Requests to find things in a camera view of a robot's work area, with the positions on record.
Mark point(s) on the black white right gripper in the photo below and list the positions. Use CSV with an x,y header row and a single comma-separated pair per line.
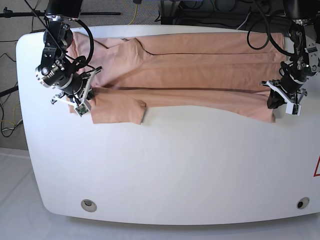
x,y
76,89

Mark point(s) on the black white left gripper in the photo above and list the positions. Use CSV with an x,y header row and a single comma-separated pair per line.
x,y
285,90

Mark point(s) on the peach pink T-shirt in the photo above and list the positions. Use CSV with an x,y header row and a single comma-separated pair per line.
x,y
215,70

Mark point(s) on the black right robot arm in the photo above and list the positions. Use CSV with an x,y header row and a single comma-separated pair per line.
x,y
59,70

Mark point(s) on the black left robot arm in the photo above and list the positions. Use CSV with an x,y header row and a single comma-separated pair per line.
x,y
304,32

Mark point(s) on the right table grommet hole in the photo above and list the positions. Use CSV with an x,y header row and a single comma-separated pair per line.
x,y
303,203

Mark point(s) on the table grommet hole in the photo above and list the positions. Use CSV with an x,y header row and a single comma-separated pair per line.
x,y
88,205
303,203

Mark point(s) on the left table grommet hole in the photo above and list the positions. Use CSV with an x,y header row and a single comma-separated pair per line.
x,y
88,205

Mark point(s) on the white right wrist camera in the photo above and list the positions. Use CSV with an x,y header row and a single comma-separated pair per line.
x,y
82,109

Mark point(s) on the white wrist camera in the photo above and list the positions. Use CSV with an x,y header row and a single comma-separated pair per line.
x,y
293,108
82,109

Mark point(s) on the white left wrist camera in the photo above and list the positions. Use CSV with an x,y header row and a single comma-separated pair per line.
x,y
293,108

